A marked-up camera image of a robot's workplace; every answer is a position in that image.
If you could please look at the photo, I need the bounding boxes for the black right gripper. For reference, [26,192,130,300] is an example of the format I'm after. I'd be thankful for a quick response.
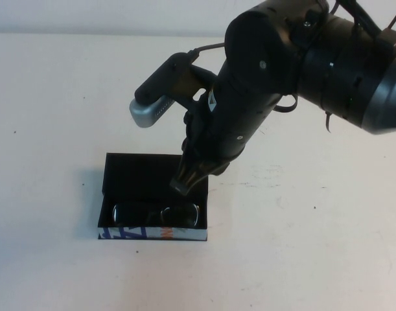
[169,76,285,196]

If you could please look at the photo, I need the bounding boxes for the black glasses case printed side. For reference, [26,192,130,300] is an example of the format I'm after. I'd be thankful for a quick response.
[97,152,209,242]

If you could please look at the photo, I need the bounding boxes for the black framed glasses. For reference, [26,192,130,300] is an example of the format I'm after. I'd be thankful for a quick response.
[112,202,201,227]

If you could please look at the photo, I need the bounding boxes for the black wrist camera mount bracket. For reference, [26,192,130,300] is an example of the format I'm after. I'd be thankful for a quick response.
[175,63,218,108]

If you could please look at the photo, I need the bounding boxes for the thin black camera cable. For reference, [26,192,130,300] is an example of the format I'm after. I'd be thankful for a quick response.
[187,41,226,62]

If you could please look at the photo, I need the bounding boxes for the black cable tie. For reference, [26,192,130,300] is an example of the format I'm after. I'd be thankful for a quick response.
[323,109,335,134]

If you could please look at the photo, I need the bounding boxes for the black cable bundle on arm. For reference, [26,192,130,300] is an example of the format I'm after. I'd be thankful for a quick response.
[333,0,384,34]

